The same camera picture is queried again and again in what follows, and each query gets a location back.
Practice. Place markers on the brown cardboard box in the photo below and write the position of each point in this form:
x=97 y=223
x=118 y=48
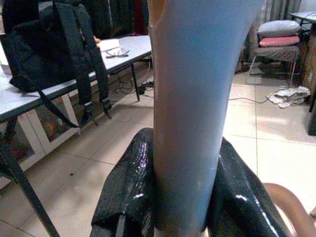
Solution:
x=309 y=64

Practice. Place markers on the white paper sheet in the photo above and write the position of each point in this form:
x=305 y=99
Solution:
x=109 y=45

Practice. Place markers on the white low cabinet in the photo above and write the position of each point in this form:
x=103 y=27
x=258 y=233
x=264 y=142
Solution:
x=37 y=128

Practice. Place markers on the red cushion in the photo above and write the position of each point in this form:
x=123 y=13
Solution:
x=279 y=41

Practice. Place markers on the black power adapter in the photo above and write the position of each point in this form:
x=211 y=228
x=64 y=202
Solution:
x=141 y=89

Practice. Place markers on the white folding table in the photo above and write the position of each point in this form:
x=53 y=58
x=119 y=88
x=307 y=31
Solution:
x=74 y=74

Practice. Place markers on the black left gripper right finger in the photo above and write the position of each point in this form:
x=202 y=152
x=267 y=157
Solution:
x=244 y=197

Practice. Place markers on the black backpack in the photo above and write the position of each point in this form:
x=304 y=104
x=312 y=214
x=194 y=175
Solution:
x=49 y=49

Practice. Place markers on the grey chair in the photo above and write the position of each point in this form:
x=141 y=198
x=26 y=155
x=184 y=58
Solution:
x=271 y=55

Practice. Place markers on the tan curved tube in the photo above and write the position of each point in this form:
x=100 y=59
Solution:
x=286 y=205

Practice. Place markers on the dark side table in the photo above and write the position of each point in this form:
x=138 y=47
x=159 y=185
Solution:
x=304 y=22

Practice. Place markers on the grey cushion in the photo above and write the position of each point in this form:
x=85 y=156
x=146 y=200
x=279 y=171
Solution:
x=278 y=27

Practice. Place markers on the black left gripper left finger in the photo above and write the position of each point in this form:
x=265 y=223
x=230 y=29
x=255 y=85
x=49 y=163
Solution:
x=126 y=187

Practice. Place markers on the white power strip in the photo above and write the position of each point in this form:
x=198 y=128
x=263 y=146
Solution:
x=288 y=95

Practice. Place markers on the eyeglasses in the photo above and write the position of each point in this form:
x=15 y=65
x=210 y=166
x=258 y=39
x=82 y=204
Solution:
x=118 y=53

